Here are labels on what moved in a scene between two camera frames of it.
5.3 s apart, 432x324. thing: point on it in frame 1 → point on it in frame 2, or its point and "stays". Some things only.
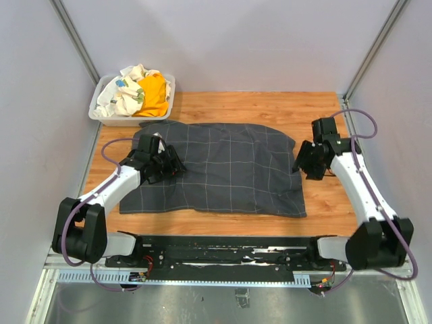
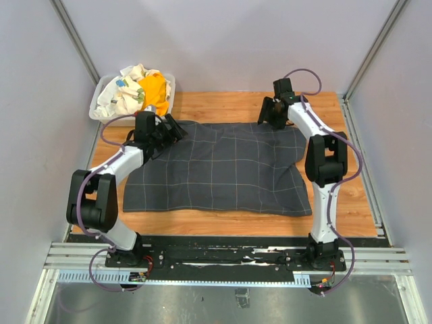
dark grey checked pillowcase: x=230 y=169 stays
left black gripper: x=173 y=166 → x=173 y=135
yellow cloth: x=155 y=102 stays
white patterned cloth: x=124 y=96 stays
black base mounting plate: x=224 y=257 stays
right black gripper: x=301 y=163 → x=264 y=115
